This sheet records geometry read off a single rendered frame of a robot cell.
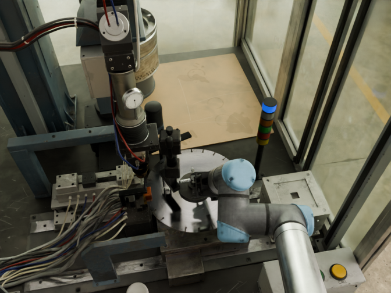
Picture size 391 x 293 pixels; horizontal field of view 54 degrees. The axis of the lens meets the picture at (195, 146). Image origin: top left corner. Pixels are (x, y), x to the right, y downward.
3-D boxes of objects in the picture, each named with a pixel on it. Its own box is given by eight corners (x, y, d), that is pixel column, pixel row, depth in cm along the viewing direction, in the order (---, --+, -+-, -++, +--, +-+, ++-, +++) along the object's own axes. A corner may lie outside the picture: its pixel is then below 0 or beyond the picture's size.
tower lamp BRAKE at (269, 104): (273, 103, 126) (274, 96, 124) (277, 112, 123) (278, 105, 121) (260, 104, 126) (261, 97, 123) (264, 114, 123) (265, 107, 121)
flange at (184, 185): (171, 184, 127) (171, 179, 125) (198, 168, 131) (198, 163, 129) (191, 207, 121) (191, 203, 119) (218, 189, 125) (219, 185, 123)
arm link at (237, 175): (226, 192, 85) (226, 154, 87) (210, 196, 96) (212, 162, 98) (258, 194, 87) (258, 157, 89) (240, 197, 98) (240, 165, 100)
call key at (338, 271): (340, 265, 115) (342, 263, 113) (346, 278, 112) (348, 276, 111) (328, 268, 115) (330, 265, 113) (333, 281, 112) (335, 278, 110)
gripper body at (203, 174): (189, 173, 113) (201, 167, 101) (217, 172, 115) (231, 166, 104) (191, 199, 111) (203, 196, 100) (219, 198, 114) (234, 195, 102)
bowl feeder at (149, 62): (158, 65, 200) (152, 1, 173) (166, 106, 181) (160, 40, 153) (99, 72, 197) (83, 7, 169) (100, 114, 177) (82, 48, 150)
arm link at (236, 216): (266, 243, 85) (266, 195, 88) (216, 242, 86) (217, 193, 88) (261, 243, 93) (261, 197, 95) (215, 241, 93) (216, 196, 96)
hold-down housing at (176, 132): (182, 167, 116) (179, 121, 100) (182, 180, 113) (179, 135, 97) (163, 167, 116) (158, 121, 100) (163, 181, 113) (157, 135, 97)
